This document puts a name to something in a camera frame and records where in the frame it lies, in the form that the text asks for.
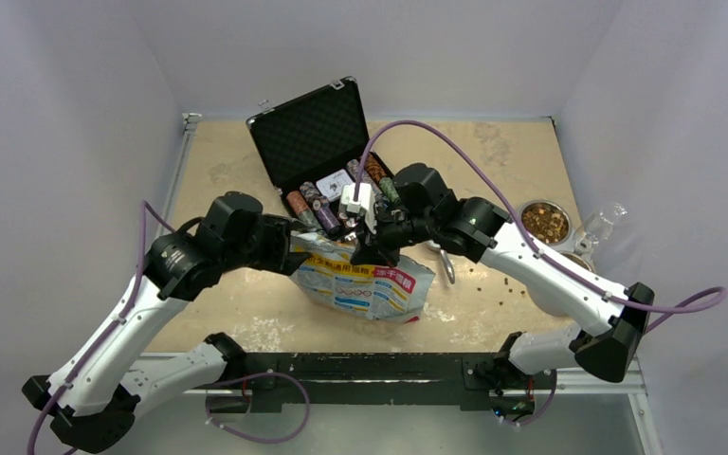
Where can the grey double pet bowl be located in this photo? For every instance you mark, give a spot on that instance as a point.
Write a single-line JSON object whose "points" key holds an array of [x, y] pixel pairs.
{"points": [[551, 224]]}

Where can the clear water bottle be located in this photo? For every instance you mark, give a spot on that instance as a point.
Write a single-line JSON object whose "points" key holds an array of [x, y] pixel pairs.
{"points": [[597, 228]]}

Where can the black poker chip case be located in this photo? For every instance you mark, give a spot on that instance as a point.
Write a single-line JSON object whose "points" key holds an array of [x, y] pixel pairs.
{"points": [[311, 136]]}

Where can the pet food bag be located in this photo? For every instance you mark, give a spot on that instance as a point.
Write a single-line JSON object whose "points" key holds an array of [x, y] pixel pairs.
{"points": [[373, 292]]}

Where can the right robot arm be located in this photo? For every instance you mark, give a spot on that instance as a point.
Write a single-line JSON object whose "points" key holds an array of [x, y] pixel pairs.
{"points": [[609, 319]]}

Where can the aluminium frame rail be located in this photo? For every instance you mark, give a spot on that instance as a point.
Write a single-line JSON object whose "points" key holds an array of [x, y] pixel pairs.
{"points": [[98, 395]]}

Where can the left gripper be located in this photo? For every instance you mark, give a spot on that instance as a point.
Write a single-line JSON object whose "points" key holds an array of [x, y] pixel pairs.
{"points": [[280, 259]]}

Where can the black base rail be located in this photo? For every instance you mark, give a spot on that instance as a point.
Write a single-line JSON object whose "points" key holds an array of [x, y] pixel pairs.
{"points": [[467, 381]]}

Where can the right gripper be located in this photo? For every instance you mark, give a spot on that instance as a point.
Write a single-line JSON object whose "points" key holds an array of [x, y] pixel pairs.
{"points": [[372, 246]]}

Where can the grey metal scoop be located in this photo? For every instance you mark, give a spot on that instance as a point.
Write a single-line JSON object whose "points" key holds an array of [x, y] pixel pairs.
{"points": [[445, 261]]}

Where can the white playing card box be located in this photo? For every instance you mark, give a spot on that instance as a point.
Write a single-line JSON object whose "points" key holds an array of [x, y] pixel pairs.
{"points": [[331, 186]]}

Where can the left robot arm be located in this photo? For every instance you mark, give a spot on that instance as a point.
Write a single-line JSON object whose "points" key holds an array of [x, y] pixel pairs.
{"points": [[230, 236]]}

